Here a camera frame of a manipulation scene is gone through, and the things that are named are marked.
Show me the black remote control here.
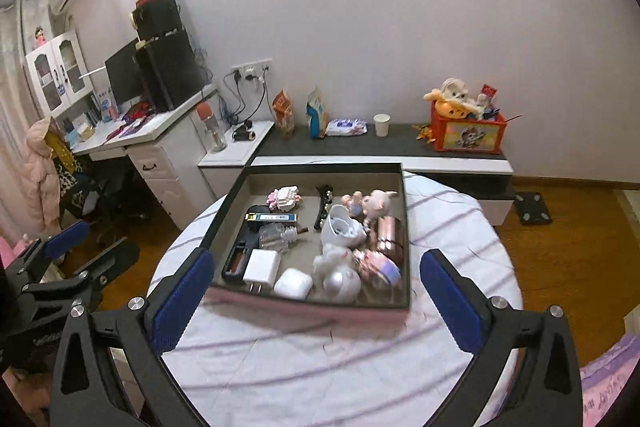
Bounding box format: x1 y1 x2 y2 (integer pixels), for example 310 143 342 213
221 205 270 285

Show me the blue gold rectangular box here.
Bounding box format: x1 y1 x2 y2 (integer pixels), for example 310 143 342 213
245 212 297 223

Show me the white earbuds case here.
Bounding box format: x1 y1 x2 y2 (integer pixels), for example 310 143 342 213
273 268 314 300

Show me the pink white brick toy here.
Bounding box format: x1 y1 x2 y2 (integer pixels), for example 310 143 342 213
267 185 302 212

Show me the pink purple brick toy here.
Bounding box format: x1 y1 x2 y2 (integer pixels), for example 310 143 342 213
352 249 402 289

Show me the rose gold metallic box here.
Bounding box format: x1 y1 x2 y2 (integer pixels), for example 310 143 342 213
369 216 406 265

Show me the pink baby figurine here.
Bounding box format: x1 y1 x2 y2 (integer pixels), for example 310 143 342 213
341 190 398 227

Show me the black flower hair clip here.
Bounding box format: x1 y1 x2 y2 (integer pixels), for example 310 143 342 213
314 184 333 232

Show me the pink hanging coat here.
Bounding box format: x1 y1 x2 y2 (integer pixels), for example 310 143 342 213
20 118 61 232

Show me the white tablecloth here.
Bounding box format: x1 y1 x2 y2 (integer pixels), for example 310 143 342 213
163 173 523 426

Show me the white desk with drawers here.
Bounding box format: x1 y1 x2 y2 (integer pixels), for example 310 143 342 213
73 83 216 229

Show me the white power adapter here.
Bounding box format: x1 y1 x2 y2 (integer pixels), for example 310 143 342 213
243 249 281 293

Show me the clear bottle with orange cap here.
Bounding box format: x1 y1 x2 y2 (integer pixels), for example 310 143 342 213
195 101 227 153

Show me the black floor scale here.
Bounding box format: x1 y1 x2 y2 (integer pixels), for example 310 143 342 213
514 192 552 225

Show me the clear glass bottle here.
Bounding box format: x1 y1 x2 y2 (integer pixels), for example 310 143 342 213
258 223 308 254

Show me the white glass-door cabinet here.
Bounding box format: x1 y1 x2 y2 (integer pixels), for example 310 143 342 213
25 30 93 118

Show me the black computer monitor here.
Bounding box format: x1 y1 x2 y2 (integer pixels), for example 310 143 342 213
105 40 143 105

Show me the black computer tower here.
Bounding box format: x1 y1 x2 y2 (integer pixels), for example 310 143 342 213
134 29 206 113

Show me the low dark-top cabinet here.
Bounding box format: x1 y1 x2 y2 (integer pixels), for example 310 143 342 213
197 120 516 227

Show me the pink box with black rim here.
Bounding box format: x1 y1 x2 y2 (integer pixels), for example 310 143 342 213
201 164 411 322

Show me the white silver round figurine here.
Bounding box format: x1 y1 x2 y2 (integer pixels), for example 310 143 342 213
311 244 361 305

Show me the white ceramic cup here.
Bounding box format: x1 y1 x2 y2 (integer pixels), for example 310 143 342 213
320 205 367 249

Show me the orange snack bag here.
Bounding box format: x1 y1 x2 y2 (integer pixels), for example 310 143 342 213
271 90 295 138

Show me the blue white snack bag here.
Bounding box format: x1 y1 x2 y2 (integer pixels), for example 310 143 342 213
306 87 329 140

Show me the red toy crate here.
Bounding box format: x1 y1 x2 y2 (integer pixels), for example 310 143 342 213
430 103 508 154

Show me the wet wipes pack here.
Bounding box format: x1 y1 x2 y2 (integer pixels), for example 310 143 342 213
326 119 368 136

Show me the yellow white plush toy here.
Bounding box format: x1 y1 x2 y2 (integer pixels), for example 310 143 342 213
423 78 483 119

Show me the white paper cup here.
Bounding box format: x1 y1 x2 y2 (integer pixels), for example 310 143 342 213
373 113 390 138

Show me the wall power outlet strip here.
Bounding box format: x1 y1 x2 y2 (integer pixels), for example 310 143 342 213
230 58 272 78

